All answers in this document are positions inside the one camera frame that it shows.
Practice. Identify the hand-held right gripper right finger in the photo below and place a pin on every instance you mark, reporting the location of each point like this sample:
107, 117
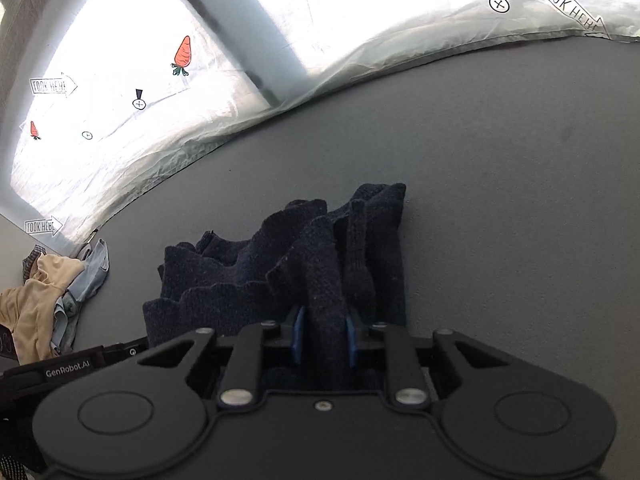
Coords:
351, 345

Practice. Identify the white printed sheet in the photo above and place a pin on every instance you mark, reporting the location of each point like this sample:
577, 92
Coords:
125, 35

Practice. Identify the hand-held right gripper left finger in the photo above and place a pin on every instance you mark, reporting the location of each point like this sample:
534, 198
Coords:
298, 335

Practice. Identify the light blue garment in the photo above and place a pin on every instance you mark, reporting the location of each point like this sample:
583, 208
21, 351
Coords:
92, 270

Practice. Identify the tan garment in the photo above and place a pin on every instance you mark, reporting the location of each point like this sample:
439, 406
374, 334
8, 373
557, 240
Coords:
35, 305

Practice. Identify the navy knit sweater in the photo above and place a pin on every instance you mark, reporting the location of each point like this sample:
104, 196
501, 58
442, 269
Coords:
300, 260

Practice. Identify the grey striped garment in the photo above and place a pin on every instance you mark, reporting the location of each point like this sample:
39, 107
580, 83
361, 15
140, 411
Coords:
32, 260

